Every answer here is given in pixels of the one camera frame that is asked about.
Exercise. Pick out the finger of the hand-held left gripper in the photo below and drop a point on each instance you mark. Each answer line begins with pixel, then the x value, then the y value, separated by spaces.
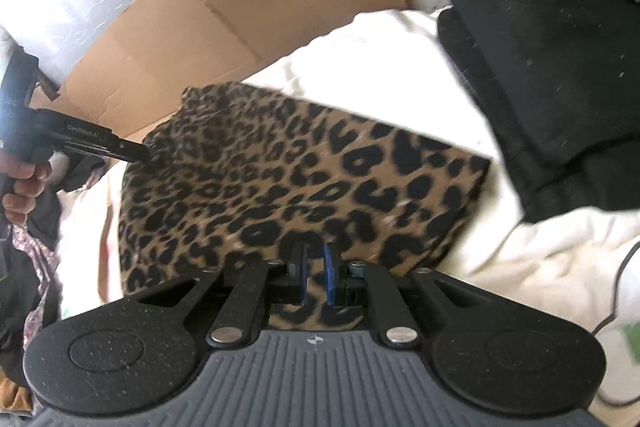
pixel 127 151

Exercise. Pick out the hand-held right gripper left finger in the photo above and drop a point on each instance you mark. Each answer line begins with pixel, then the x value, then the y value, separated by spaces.
pixel 300 272

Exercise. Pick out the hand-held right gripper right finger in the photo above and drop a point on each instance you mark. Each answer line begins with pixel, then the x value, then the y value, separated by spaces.
pixel 330 272

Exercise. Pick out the leopard print pants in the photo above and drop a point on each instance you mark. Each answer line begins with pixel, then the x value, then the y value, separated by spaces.
pixel 300 167

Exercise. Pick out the folded black clothes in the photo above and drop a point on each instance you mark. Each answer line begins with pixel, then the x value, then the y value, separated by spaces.
pixel 550 82

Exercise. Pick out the person's left hand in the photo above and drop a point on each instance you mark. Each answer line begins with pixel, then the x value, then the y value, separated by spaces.
pixel 25 197

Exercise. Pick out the floral patterned garment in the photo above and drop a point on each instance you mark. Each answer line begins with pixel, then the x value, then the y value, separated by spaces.
pixel 35 257

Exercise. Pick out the black garment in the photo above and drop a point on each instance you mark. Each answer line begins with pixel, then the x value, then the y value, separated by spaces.
pixel 10 297

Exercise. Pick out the cream bear print blanket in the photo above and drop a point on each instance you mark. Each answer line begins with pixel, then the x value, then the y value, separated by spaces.
pixel 400 72

